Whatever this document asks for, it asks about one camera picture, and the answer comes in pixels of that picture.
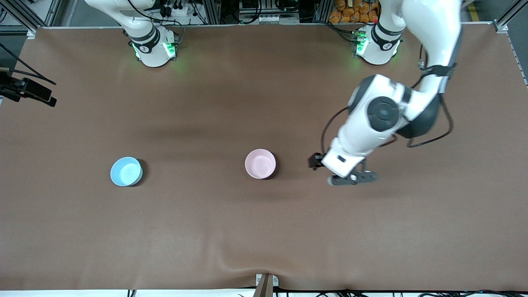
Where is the blue bowl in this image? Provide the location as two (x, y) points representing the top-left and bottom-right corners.
(110, 156), (144, 187)

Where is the orange packaged snacks pile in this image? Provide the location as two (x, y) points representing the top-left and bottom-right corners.
(329, 0), (379, 24)

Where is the background electronics unit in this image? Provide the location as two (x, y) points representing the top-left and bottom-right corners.
(237, 0), (289, 24)

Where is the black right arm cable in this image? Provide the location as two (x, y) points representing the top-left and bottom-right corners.
(0, 42), (57, 85)

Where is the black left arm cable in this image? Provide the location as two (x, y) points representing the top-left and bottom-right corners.
(321, 43), (454, 155)

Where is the brown table mat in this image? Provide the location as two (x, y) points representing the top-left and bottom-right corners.
(0, 25), (528, 291)

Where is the aluminium frame profile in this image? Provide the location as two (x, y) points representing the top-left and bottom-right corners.
(493, 0), (528, 87)
(0, 0), (62, 35)

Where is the aluminium frame post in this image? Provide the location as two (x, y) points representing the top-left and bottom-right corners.
(312, 0), (332, 23)
(201, 0), (221, 25)

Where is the white power strip with plugs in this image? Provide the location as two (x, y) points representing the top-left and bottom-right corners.
(159, 0), (192, 17)

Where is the pink bowl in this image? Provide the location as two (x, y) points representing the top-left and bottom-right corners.
(245, 149), (277, 180)

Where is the metal bracket with brown post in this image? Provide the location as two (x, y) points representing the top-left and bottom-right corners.
(255, 273), (279, 297)

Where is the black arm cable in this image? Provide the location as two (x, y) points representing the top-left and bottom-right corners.
(0, 42), (57, 85)
(321, 43), (454, 155)

